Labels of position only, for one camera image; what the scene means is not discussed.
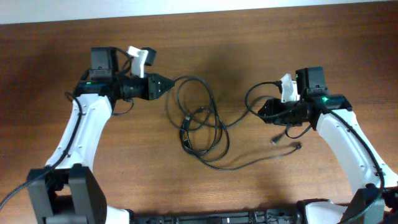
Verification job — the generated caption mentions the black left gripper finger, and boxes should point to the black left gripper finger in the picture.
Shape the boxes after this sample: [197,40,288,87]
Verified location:
[158,75,175,89]
[158,85,174,98]

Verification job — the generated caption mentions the black USB cable gold plug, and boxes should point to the black USB cable gold plug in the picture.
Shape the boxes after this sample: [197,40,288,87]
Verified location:
[165,76,302,171]

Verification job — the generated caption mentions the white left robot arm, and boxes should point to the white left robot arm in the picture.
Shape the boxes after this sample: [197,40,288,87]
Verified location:
[27,46,174,223]

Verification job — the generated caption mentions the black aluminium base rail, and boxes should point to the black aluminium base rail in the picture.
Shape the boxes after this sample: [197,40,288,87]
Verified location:
[133,203,355,224]

